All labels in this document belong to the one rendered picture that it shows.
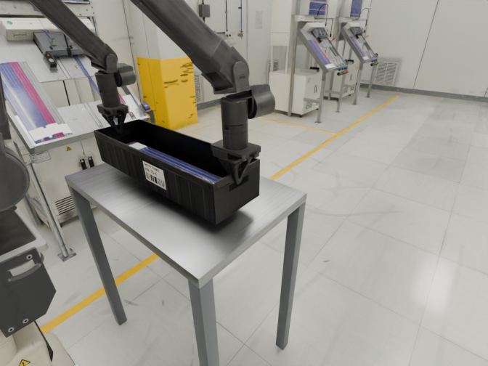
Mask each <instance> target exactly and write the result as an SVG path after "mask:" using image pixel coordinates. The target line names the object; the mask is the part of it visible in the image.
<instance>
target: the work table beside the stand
mask: <svg viewBox="0 0 488 366"><path fill-rule="evenodd" d="M65 181H66V183H67V185H68V189H69V191H70V194H71V197H72V199H73V203H74V206H75V207H76V211H77V214H78V217H79V219H80V222H81V226H82V227H83V230H84V234H85V236H86V239H87V242H88V244H89V247H90V250H91V254H92V256H93V259H94V262H95V264H96V267H97V270H98V272H99V276H100V279H101V281H102V284H103V287H104V289H105V292H106V295H107V299H108V301H109V303H110V307H111V309H112V312H113V315H114V318H115V321H116V322H117V323H118V324H119V325H122V324H123V323H124V322H125V321H127V318H126V314H125V311H124V309H123V305H122V303H121V298H120V296H119V293H118V289H117V287H116V284H115V280H114V278H113V273H112V271H111V268H110V265H109V262H108V260H107V256H106V253H105V249H104V246H103V244H102V240H101V237H100V235H99V231H98V228H97V224H96V221H95V219H94V215H93V213H92V209H91V206H90V203H92V204H93V205H94V206H96V207H97V208H98V209H99V210H101V211H102V212H103V213H104V214H106V215H107V216H109V217H110V218H111V219H112V220H113V221H114V222H116V223H117V224H118V225H120V226H121V227H123V228H124V229H125V230H126V231H127V232H128V233H130V234H131V235H132V236H134V237H135V238H136V239H138V241H139V242H141V243H142V244H144V245H145V246H146V247H148V248H149V249H150V250H151V251H152V252H153V253H155V254H156V255H157V256H159V257H160V258H161V259H163V260H164V261H165V262H166V263H167V264H169V265H170V266H171V267H173V268H174V269H175V270H176V271H177V272H179V273H180V274H181V275H183V276H184V277H185V278H187V279H188V285H189V290H190V300H191V306H192V315H193V321H194V326H195V337H196V342H197V348H198V357H199V363H200V366H219V348H218V338H217V329H216V310H215V301H214V282H213V277H215V276H216V275H217V274H218V273H220V271H222V270H223V269H224V268H225V267H227V266H228V265H229V264H231V263H232V262H233V261H234V260H235V259H236V258H237V257H239V256H240V255H241V254H242V253H244V252H245V251H246V250H248V249H249V248H250V247H251V246H252V245H253V244H254V243H256V242H257V241H258V240H260V239H261V238H262V237H263V236H265V234H266V233H268V232H269V231H270V230H271V229H273V228H274V227H275V226H277V225H278V224H279V223H280V222H281V221H282V220H283V219H285V218H286V217H288V221H287V229H286V237H285V252H284V260H283V268H282V283H281V291H280V306H279V314H278V322H277V337H276V346H278V347H279V348H280V349H282V350H283V349H284V348H285V347H286V346H287V344H288V336H289V330H290V319H291V313H292V308H293V297H294V290H295V285H296V274H297V268H298V258H299V251H300V245H301V235H302V229H303V223H304V212H305V206H306V196H307V193H305V192H302V191H300V190H297V189H295V188H292V187H289V186H287V185H285V184H281V183H279V182H276V181H274V180H271V179H268V178H266V177H264V176H260V184H259V196H258V197H257V198H255V199H253V200H252V201H251V202H249V203H247V204H246V205H244V206H243V207H242V208H240V209H238V210H237V211H236V212H234V213H233V214H231V215H230V216H228V217H227V218H225V219H224V220H222V221H221V222H219V223H218V224H213V223H212V222H210V221H208V220H206V219H204V218H203V217H201V216H199V215H197V214H196V213H194V212H192V211H190V210H189V209H187V208H185V207H184V206H181V205H179V204H178V203H176V202H174V201H173V200H171V199H169V198H167V197H166V196H164V195H162V194H160V193H159V192H156V191H155V190H153V189H151V188H150V187H148V186H146V185H144V184H143V183H141V182H139V181H137V180H136V179H133V178H132V177H130V176H128V175H127V174H125V173H123V172H122V171H119V170H118V169H116V168H114V167H112V166H111V165H109V164H107V163H103V164H100V165H98V166H94V167H91V168H88V169H85V170H83V171H79V172H76V173H74V174H70V175H67V176H65ZM89 202H90V203H89Z"/></svg>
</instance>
